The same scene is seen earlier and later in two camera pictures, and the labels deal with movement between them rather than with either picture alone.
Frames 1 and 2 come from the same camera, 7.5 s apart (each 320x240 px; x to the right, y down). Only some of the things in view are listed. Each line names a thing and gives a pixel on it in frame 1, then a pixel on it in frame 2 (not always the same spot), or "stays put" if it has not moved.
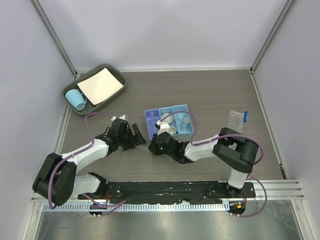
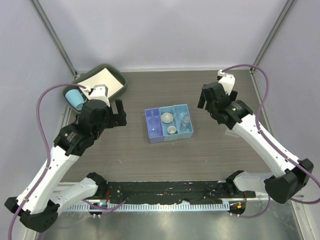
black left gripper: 135,140 to 119,118
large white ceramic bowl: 169,120 stays put
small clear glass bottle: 184,126 stays put
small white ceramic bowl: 172,130 stays put
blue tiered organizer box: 178,118 stays put
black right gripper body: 157,150 to 211,111
